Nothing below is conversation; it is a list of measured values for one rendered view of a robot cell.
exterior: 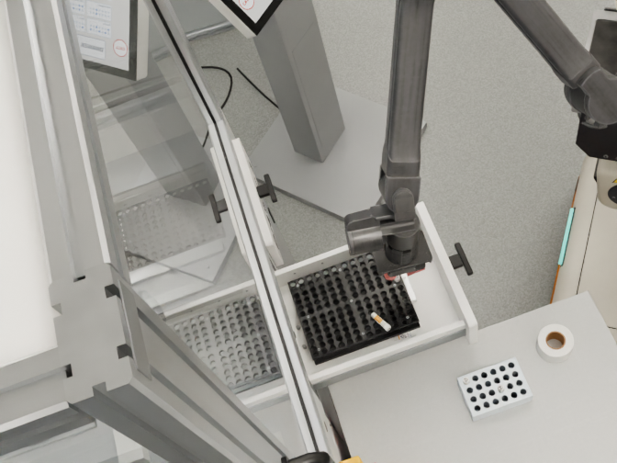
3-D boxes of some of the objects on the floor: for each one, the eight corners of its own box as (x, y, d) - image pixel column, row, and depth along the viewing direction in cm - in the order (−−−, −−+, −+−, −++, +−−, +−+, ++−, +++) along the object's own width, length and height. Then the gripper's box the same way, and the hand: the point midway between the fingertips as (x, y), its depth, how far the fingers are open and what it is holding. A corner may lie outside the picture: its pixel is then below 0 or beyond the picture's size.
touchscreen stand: (427, 127, 285) (402, -111, 196) (363, 230, 272) (306, 25, 182) (307, 80, 304) (235, -156, 215) (242, 175, 290) (137, -36, 201)
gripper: (380, 260, 142) (378, 297, 155) (436, 245, 142) (430, 284, 156) (368, 227, 145) (368, 266, 158) (423, 213, 146) (418, 254, 159)
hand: (398, 273), depth 156 cm, fingers open, 3 cm apart
